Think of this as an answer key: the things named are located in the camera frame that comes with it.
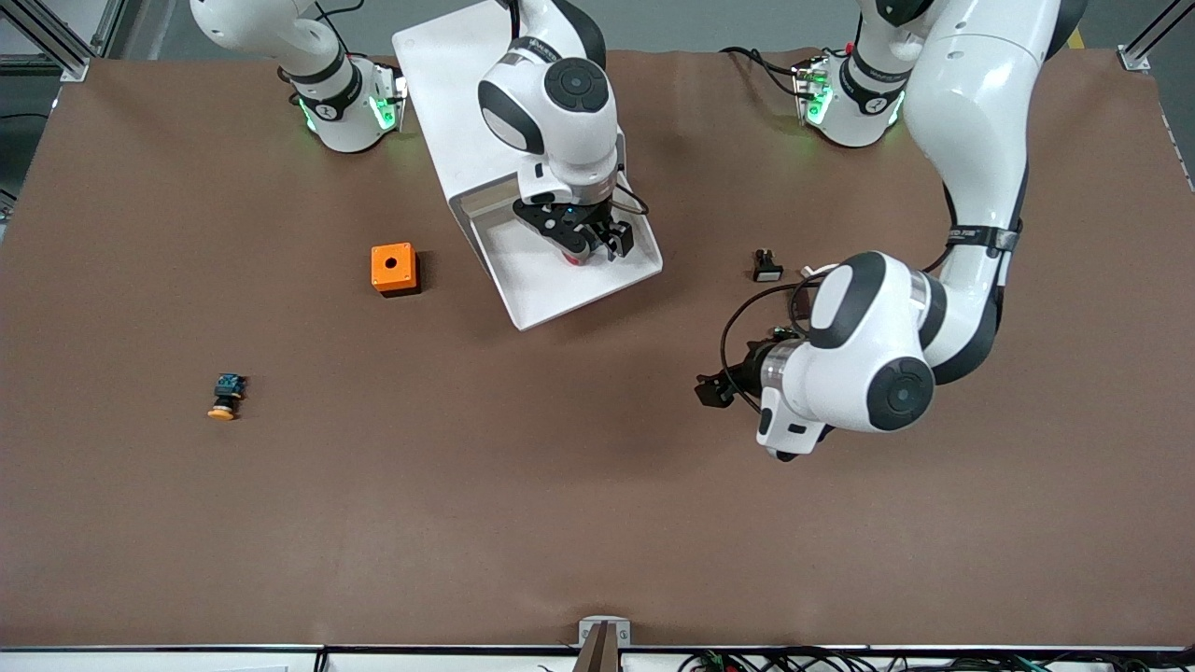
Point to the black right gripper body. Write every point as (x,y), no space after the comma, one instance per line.
(598,225)

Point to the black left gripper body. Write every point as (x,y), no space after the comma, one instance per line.
(744,371)

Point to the red push button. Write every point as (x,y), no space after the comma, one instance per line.
(581,259)

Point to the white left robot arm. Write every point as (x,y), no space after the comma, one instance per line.
(971,112)

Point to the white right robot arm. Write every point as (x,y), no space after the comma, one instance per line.
(560,112)

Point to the black square white push button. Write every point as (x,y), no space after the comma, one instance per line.
(767,272)

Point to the yellow push button blue block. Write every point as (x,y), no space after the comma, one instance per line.
(227,384)

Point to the orange box with hole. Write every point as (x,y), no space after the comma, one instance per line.
(381,257)

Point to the grey metal table bracket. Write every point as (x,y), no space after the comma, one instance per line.
(588,627)

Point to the brown mounting post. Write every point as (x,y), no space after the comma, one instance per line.
(599,653)

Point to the aluminium profile with corner bracket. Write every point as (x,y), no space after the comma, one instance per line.
(1134,59)

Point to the aluminium frame profile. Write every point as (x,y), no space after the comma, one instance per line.
(56,37)

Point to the white table edge rail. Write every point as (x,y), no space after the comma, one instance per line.
(140,661)

